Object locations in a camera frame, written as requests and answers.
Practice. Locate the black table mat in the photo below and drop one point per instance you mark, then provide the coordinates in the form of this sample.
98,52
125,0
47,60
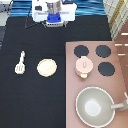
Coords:
30,100

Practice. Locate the grey frying pan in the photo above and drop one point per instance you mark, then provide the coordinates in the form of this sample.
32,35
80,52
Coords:
96,108

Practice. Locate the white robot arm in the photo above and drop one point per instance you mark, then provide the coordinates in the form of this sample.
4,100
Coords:
53,13

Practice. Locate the pink toy pot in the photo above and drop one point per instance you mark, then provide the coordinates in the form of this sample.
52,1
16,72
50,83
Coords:
81,74

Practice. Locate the cream round plate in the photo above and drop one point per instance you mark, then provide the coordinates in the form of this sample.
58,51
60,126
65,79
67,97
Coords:
46,67

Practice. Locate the pink pot lid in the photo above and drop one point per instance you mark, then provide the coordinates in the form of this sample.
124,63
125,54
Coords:
84,64

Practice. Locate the cream slotted spatula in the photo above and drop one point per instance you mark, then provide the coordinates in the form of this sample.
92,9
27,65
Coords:
20,67

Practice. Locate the pink toy stove top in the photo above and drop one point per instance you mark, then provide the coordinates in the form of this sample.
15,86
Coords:
106,74

